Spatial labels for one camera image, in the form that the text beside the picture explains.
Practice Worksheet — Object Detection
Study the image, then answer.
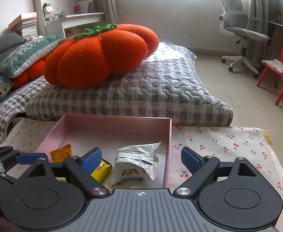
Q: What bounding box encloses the small orange white packet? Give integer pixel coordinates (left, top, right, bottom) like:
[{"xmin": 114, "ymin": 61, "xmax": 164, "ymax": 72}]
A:
[{"xmin": 50, "ymin": 144, "xmax": 72, "ymax": 163}]

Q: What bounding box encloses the cherry print cloth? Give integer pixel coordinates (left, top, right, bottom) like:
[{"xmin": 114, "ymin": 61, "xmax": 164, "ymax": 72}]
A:
[{"xmin": 1, "ymin": 118, "xmax": 283, "ymax": 231}]

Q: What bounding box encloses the green snowflake pillow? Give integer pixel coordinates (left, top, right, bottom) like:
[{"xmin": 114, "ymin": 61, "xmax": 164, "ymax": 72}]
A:
[{"xmin": 0, "ymin": 35, "xmax": 64, "ymax": 78}]

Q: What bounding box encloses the pink cardboard box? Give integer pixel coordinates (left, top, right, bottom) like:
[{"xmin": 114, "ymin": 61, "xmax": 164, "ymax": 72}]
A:
[{"xmin": 37, "ymin": 114, "xmax": 172, "ymax": 188}]

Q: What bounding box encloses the wooden desk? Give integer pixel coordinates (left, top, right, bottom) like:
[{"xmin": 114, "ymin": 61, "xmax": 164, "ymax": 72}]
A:
[{"xmin": 268, "ymin": 12, "xmax": 283, "ymax": 59}]

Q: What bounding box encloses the white bookshelf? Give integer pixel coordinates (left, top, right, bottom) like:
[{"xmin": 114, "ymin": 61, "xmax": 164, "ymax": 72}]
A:
[{"xmin": 33, "ymin": 0, "xmax": 105, "ymax": 37}]

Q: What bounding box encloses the grey office chair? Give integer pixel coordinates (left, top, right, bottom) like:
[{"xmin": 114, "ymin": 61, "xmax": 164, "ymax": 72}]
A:
[{"xmin": 219, "ymin": 0, "xmax": 269, "ymax": 78}]

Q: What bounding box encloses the stack of books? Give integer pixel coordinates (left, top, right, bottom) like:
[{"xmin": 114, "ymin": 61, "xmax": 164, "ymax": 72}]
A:
[{"xmin": 8, "ymin": 12, "xmax": 38, "ymax": 37}]

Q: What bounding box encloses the yellow blue snack packet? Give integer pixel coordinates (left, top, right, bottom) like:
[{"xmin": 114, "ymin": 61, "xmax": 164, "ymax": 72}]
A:
[{"xmin": 91, "ymin": 159, "xmax": 112, "ymax": 182}]

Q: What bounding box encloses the grey checked sofa cover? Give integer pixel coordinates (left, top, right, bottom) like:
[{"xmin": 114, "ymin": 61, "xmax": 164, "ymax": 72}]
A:
[{"xmin": 0, "ymin": 76, "xmax": 49, "ymax": 143}]

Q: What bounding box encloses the grey checked quilted cushion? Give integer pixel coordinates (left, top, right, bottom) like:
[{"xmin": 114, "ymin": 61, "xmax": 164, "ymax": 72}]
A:
[{"xmin": 26, "ymin": 42, "xmax": 234, "ymax": 126}]

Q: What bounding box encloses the white text snack packet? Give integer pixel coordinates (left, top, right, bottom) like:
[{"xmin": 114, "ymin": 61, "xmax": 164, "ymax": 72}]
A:
[{"xmin": 108, "ymin": 142, "xmax": 161, "ymax": 186}]

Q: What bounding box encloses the orange pumpkin plush cushion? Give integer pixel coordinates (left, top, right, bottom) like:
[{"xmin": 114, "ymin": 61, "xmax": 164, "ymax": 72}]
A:
[{"xmin": 44, "ymin": 24, "xmax": 159, "ymax": 89}]

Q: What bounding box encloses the small orange pumpkin cushion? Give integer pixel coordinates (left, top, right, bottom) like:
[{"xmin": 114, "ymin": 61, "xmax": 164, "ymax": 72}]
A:
[{"xmin": 11, "ymin": 55, "xmax": 49, "ymax": 89}]

